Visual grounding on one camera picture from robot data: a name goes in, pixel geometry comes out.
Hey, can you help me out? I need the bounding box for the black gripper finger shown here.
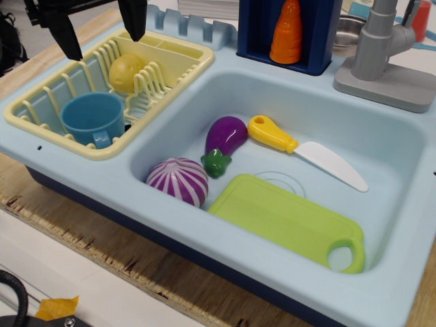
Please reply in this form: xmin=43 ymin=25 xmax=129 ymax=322
xmin=46 ymin=12 xmax=82 ymax=61
xmin=118 ymin=0 xmax=148 ymax=42

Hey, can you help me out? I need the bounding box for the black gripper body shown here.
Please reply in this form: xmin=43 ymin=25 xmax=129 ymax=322
xmin=24 ymin=0 xmax=112 ymax=28

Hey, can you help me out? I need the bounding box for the yellow dish drying rack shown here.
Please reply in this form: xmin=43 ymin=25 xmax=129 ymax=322
xmin=3 ymin=29 xmax=214 ymax=160

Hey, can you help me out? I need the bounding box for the blue plastic cup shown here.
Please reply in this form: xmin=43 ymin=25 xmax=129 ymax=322
xmin=60 ymin=92 xmax=125 ymax=149

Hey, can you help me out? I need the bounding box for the light blue toy sink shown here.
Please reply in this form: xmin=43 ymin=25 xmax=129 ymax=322
xmin=1 ymin=13 xmax=435 ymax=326

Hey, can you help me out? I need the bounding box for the red plastic cup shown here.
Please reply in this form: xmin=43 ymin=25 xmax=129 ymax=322
xmin=411 ymin=1 xmax=431 ymax=42

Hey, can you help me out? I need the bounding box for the yellow toy potato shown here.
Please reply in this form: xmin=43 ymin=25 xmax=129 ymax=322
xmin=109 ymin=54 xmax=144 ymax=93

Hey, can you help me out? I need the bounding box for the light blue plate holder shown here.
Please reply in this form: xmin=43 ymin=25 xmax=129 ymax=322
xmin=146 ymin=5 xmax=238 ymax=51

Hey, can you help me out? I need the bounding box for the purple toy eggplant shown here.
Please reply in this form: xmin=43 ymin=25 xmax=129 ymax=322
xmin=201 ymin=116 xmax=248 ymax=178

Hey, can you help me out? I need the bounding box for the orange toy carrot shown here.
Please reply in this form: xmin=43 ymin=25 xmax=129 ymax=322
xmin=269 ymin=0 xmax=302 ymax=65

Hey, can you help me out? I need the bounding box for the purple striped toy onion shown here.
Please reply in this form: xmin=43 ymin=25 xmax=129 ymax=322
xmin=146 ymin=157 xmax=208 ymax=208

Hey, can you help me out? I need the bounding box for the dark blue utensil holder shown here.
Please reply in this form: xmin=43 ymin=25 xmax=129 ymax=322
xmin=237 ymin=0 xmax=342 ymax=76

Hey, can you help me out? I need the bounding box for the metal bowl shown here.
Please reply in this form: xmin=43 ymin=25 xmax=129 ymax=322
xmin=334 ymin=14 xmax=367 ymax=48

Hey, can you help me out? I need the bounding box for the green cutting board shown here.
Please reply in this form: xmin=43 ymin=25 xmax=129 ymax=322
xmin=208 ymin=174 xmax=366 ymax=274

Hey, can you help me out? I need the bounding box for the grey toy faucet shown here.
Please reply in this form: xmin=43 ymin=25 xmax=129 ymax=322
xmin=333 ymin=0 xmax=435 ymax=113

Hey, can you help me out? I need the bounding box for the yellow tape piece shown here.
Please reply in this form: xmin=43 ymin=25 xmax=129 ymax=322
xmin=35 ymin=296 xmax=79 ymax=322

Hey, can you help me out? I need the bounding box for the yellow handled toy knife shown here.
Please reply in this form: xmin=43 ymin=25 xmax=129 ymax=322
xmin=247 ymin=115 xmax=369 ymax=193

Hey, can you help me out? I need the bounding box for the black cable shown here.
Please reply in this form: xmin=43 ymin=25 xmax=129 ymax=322
xmin=0 ymin=269 xmax=29 ymax=324

